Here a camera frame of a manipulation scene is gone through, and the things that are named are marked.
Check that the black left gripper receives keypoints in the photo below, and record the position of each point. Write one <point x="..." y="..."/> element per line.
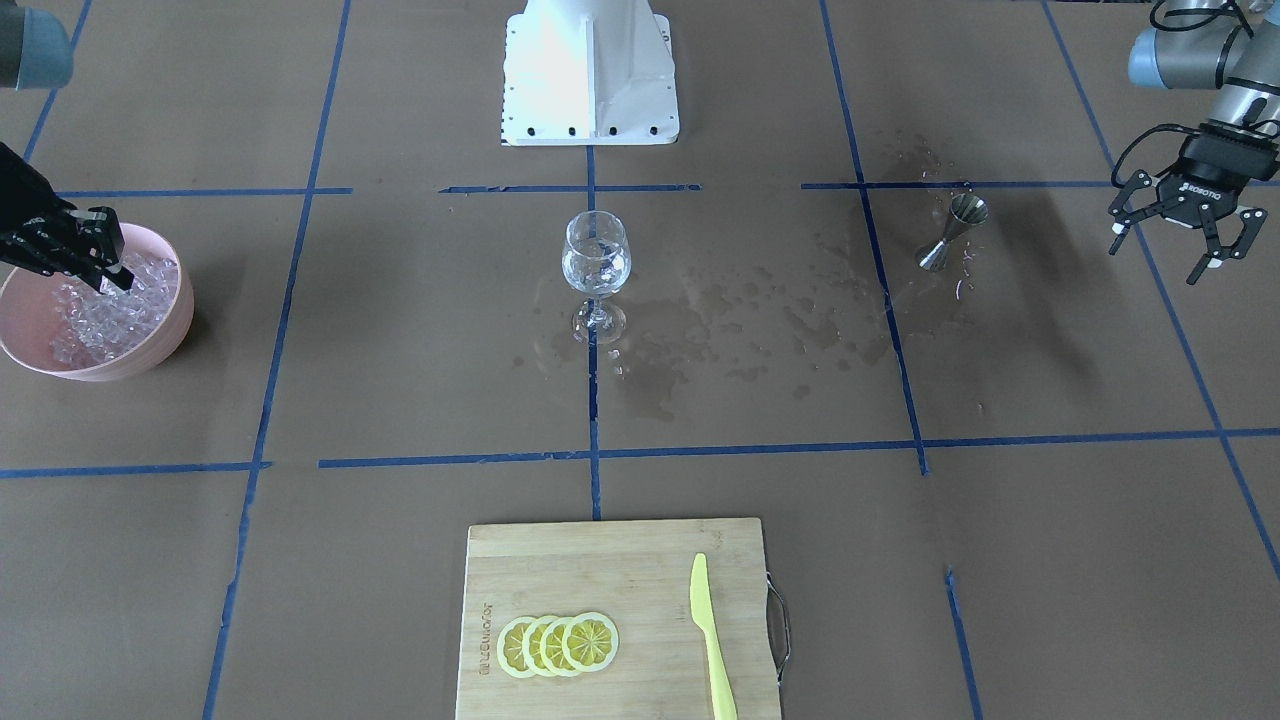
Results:
<point x="1208" y="178"/>

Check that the clear wine glass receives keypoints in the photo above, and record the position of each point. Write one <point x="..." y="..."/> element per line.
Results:
<point x="596" y="261"/>

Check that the clear ice cube pile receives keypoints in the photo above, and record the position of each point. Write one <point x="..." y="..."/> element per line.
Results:
<point x="93" y="328"/>

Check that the bamboo cutting board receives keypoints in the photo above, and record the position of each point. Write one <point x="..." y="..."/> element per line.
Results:
<point x="637" y="573"/>

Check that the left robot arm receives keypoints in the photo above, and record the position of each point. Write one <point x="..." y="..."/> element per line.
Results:
<point x="1213" y="45"/>

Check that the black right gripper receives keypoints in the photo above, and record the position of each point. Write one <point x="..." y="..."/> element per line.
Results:
<point x="28" y="232"/>

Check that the steel double jigger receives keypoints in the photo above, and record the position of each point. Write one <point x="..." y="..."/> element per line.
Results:
<point x="965" y="212"/>

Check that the yellow plastic knife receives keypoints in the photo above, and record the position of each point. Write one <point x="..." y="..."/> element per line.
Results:
<point x="702" y="613"/>

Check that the lemon slice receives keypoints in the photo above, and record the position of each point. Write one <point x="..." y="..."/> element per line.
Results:
<point x="590" y="642"/>
<point x="532" y="647"/>
<point x="551" y="646"/>
<point x="511" y="657"/>

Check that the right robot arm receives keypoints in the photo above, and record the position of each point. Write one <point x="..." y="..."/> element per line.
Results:
<point x="35" y="53"/>

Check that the pink plastic bowl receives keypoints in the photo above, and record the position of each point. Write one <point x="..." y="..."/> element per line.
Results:
<point x="28" y="318"/>

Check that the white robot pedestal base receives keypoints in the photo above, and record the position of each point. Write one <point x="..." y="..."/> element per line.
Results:
<point x="589" y="73"/>

